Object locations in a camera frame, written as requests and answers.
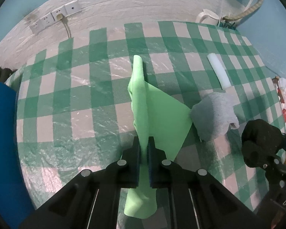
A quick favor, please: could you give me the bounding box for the grey cloth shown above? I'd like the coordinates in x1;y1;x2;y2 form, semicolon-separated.
191;92;240;142

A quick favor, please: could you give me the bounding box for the light green cloth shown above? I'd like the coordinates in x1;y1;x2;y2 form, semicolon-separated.
124;55;193;219

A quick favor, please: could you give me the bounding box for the grey plug with cable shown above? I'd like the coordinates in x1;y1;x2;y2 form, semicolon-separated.
56;14;72;39

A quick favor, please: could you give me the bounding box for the teal plastic basket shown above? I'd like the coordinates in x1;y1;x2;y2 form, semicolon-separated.
220;17;239;30

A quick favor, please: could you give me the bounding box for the thin white cable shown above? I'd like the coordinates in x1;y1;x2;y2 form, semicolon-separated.
219;0;227;27

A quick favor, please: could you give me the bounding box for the blue-edged cardboard box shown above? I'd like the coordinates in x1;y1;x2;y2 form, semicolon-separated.
0;74;36;229

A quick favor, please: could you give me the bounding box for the green checked tablecloth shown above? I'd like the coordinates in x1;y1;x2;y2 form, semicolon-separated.
5;20;286;229

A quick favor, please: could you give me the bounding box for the corrugated beige hose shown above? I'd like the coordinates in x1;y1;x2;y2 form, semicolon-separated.
234;0;266;22

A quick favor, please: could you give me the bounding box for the white round-hole wall socket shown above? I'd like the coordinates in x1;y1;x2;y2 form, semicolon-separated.
64;1;81;15

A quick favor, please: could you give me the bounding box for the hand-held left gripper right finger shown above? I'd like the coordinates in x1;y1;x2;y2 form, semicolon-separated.
148;136;268;229

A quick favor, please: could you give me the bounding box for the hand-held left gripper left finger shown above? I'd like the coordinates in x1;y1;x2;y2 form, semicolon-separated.
18;136;141;229

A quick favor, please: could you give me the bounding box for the black cloth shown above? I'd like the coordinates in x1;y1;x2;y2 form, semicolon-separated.
241;119;283;168

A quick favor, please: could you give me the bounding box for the white electric kettle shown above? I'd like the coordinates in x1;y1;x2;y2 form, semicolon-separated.
196;9;220;25

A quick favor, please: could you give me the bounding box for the white foam tube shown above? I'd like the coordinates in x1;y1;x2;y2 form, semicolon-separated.
207;54;232;90

